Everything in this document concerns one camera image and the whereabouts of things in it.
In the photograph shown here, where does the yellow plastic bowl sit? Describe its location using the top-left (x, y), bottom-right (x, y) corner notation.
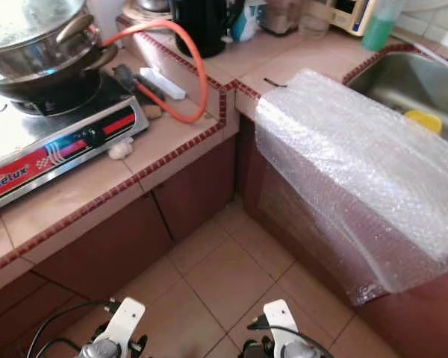
top-left (402, 110), bottom-right (444, 136)

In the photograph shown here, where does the garlic bulb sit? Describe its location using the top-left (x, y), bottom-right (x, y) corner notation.
top-left (108, 137), bottom-right (136, 162)

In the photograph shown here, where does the clear bubble wrap sheet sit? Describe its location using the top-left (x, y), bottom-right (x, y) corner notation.
top-left (253, 69), bottom-right (448, 307)

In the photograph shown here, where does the steel Homelux gas stove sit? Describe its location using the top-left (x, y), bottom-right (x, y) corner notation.
top-left (0, 71), bottom-right (151, 218)

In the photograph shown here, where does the small brown lump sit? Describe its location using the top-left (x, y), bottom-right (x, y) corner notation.
top-left (141, 104), bottom-right (162, 121)

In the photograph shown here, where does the white stick lighter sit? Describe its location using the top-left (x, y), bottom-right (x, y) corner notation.
top-left (137, 66), bottom-right (188, 102)

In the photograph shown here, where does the black wok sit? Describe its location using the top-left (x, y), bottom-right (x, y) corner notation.
top-left (6, 45), bottom-right (121, 102)

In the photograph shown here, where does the large steel pot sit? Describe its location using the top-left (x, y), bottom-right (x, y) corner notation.
top-left (0, 13), bottom-right (118, 84)

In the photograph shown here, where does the stainless steel sink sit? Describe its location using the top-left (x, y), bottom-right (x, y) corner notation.
top-left (343, 45), bottom-right (448, 128)

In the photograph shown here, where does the black electric kettle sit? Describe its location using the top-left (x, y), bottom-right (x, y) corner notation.
top-left (169, 0), bottom-right (229, 60)

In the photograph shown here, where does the clear bottle with green liquid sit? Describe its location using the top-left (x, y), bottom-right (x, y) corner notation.
top-left (360, 0), bottom-right (405, 52)

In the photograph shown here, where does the small steel pot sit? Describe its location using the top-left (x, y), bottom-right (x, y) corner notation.
top-left (119, 0), bottom-right (173, 28)

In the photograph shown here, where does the clear ribbed plastic jar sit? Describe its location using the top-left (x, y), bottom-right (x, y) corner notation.
top-left (298, 0), bottom-right (337, 39)

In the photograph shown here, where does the glass pot lid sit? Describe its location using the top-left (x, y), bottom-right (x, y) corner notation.
top-left (0, 0), bottom-right (95, 50)

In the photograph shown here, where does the white water ionizer appliance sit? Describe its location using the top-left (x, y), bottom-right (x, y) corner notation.
top-left (328, 0), bottom-right (382, 37)

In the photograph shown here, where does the grey tube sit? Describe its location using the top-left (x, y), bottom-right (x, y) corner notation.
top-left (395, 28), bottom-right (448, 67)

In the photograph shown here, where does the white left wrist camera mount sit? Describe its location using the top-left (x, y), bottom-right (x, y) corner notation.
top-left (108, 296), bottom-right (147, 358)

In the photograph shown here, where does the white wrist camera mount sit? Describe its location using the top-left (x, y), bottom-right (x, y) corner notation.
top-left (108, 296), bottom-right (147, 358)
top-left (262, 299), bottom-right (300, 358)

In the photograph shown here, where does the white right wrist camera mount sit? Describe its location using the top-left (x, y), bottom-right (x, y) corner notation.
top-left (262, 299), bottom-right (300, 358)

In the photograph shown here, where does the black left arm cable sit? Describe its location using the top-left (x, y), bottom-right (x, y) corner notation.
top-left (25, 300), bottom-right (118, 358)

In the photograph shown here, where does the black hose connector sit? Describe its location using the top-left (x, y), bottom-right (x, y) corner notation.
top-left (111, 64), bottom-right (143, 91)

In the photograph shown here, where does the orange gas hose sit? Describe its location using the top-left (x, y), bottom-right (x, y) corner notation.
top-left (102, 19), bottom-right (211, 125)

